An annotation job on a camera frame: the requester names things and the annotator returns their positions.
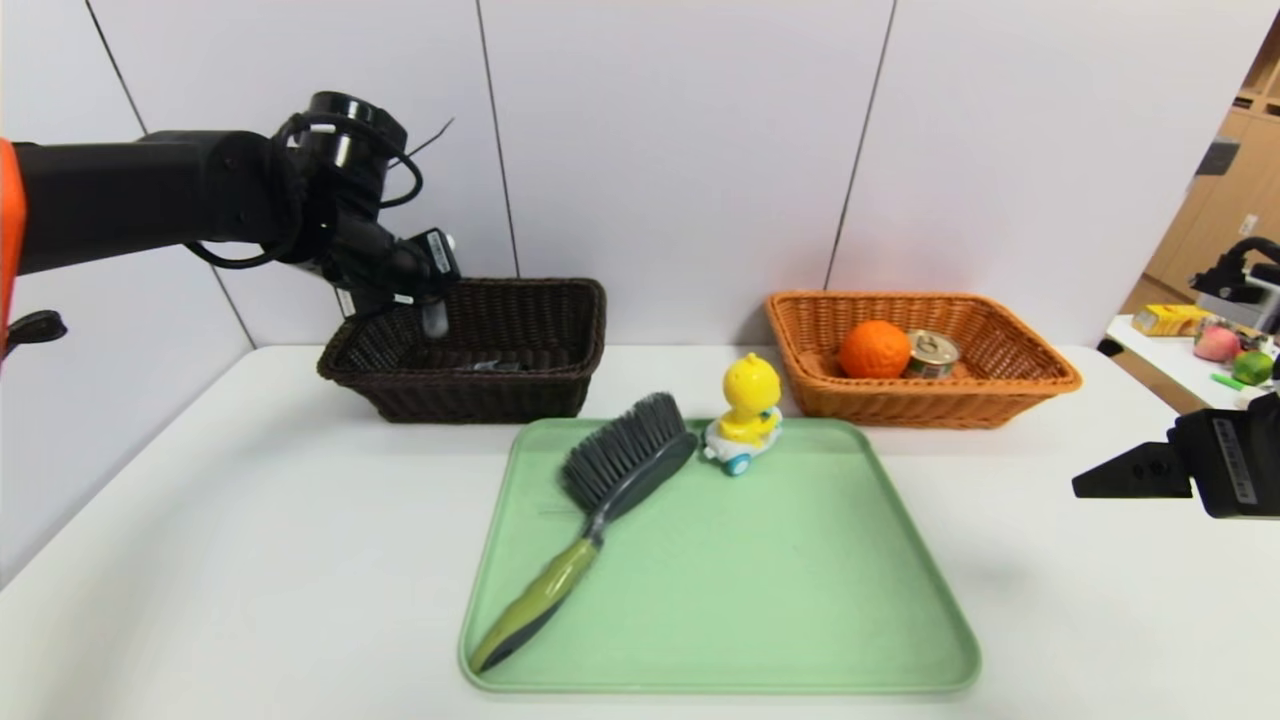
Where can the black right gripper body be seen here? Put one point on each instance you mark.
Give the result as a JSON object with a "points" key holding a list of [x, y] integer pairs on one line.
{"points": [[1228, 460]]}

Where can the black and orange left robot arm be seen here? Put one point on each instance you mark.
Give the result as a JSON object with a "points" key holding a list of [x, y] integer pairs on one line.
{"points": [[150, 190]]}

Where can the yellow cardboard box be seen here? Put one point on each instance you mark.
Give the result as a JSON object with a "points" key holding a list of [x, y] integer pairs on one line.
{"points": [[1165, 321]]}

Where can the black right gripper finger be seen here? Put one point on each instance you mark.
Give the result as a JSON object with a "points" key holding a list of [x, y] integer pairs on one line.
{"points": [[1135, 478]]}

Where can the green marker pen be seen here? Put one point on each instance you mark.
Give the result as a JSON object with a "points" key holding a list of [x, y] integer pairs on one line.
{"points": [[1226, 382]]}

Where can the orange fruit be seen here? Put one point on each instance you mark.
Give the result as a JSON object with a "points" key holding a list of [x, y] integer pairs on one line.
{"points": [[873, 350]]}

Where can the white side table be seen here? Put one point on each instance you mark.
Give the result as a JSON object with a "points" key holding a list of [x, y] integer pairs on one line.
{"points": [[1160, 360]]}

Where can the small tin can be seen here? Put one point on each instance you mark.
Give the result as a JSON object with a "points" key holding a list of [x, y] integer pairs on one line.
{"points": [[932, 353]]}

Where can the white wall socket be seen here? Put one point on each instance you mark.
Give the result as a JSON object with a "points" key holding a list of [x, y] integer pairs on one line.
{"points": [[1245, 227]]}

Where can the green plastic tray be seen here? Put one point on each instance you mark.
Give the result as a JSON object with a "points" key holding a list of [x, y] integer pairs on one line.
{"points": [[720, 570]]}

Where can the black cosmetic tube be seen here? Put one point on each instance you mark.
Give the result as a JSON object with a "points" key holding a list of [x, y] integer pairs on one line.
{"points": [[490, 366]]}

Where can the green lime fruit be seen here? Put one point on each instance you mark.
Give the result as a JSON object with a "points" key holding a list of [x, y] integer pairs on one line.
{"points": [[1252, 368]]}

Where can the pink peach fruit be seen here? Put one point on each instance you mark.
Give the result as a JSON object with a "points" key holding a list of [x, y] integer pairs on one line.
{"points": [[1215, 345]]}

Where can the dark brown wicker basket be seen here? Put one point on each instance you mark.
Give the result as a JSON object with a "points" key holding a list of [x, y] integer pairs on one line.
{"points": [[500, 395]]}

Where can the wooden cabinet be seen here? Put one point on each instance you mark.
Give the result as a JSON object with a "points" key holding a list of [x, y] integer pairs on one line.
{"points": [[1200, 200]]}

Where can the black sign plate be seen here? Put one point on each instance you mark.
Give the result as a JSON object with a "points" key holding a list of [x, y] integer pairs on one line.
{"points": [[1213, 160]]}

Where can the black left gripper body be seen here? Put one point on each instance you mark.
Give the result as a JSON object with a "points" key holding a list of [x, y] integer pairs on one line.
{"points": [[372, 300]]}

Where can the yellow duck toy car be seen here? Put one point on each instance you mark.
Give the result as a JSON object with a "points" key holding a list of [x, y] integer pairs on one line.
{"points": [[748, 390]]}

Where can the orange wicker basket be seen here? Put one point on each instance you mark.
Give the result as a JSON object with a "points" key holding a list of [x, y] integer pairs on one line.
{"points": [[1000, 340]]}

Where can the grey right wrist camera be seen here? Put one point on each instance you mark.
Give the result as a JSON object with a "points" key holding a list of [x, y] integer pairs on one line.
{"points": [[1245, 305]]}

